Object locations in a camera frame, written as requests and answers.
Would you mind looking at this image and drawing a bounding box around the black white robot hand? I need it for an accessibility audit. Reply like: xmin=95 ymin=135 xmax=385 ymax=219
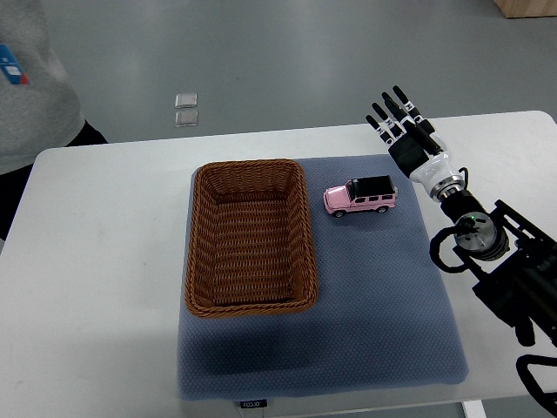
xmin=366 ymin=85 xmax=456 ymax=183

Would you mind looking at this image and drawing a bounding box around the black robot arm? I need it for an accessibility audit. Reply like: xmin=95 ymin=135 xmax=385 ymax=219
xmin=366 ymin=86 xmax=556 ymax=347

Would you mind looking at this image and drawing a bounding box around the pink toy car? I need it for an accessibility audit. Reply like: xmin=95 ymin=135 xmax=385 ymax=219
xmin=323 ymin=175 xmax=398 ymax=218

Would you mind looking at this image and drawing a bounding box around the brown wicker basket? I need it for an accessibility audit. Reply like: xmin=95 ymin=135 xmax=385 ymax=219
xmin=185 ymin=159 xmax=319 ymax=319

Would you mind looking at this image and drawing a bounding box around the wooden box corner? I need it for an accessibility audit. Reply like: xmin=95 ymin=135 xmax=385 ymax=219
xmin=494 ymin=0 xmax=557 ymax=18

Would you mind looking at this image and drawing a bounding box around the blue-grey fabric mat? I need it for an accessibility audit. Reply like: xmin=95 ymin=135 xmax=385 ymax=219
xmin=178 ymin=155 xmax=468 ymax=401

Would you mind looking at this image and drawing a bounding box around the lower metal floor plate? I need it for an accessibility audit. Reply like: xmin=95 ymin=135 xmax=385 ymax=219
xmin=175 ymin=110 xmax=198 ymax=127

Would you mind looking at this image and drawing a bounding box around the metal floor plate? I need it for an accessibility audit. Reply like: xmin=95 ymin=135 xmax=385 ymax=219
xmin=175 ymin=92 xmax=198 ymax=109
xmin=175 ymin=110 xmax=198 ymax=127

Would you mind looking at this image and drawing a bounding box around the upper metal floor plate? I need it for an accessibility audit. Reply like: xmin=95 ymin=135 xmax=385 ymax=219
xmin=175 ymin=92 xmax=198 ymax=109

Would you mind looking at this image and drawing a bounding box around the person in grey hoodie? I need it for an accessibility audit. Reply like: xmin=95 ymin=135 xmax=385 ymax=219
xmin=1 ymin=1 xmax=106 ymax=239

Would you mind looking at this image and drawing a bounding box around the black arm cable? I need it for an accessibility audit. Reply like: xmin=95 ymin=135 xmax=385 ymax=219
xmin=429 ymin=226 xmax=473 ymax=273

